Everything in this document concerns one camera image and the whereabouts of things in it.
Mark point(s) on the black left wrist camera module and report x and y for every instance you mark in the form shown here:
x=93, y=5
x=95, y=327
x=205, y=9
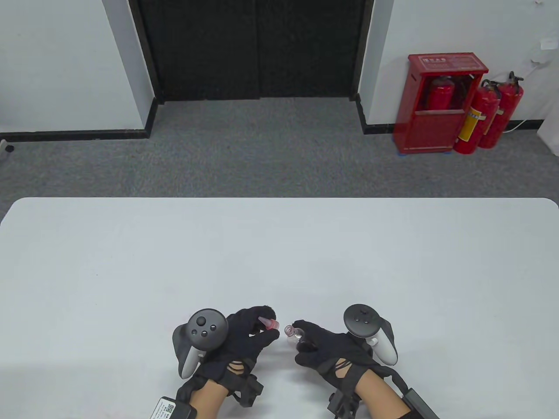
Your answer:
x=170, y=410

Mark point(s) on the person's left forearm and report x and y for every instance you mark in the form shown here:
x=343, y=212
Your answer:
x=207, y=397

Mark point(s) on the white wall socket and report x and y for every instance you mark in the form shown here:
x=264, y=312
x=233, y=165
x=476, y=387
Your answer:
x=547, y=43

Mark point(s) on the clear soy sauce bottle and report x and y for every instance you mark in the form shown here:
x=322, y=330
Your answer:
x=291, y=331

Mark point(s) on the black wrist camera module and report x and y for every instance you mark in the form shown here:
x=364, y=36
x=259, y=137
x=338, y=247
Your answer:
x=419, y=408
x=170, y=410

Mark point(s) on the plain red fire extinguisher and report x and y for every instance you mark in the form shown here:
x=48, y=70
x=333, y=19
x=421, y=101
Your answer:
x=508, y=102

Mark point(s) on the red fire extinguisher cabinet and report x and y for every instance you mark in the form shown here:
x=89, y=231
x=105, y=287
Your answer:
x=430, y=131

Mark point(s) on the white slanted board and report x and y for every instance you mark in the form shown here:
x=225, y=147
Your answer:
x=551, y=139

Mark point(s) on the white stand base with wheel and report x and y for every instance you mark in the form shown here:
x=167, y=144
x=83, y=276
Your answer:
x=8, y=148

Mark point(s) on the person's right forearm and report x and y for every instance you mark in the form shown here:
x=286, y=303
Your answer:
x=380, y=399

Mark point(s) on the black right wrist camera module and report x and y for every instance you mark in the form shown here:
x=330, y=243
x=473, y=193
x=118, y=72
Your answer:
x=419, y=408

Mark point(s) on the person's left hand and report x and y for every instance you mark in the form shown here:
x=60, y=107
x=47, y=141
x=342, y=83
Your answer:
x=244, y=345

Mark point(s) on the grey right hand controller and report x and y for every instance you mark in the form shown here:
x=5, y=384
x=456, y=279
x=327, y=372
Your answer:
x=360, y=321

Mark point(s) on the person's right hand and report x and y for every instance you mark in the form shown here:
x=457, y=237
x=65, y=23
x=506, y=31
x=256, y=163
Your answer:
x=332, y=349

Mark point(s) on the red pointed bottle cap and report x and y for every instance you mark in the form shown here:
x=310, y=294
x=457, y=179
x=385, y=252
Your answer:
x=270, y=324

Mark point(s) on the red extinguisher inside cabinet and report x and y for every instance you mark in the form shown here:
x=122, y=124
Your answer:
x=439, y=96

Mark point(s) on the black double door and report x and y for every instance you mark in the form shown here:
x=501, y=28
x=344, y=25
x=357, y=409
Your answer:
x=253, y=48

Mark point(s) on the red extinguisher with yellow label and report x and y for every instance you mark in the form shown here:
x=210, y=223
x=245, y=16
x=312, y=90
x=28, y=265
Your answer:
x=478, y=113

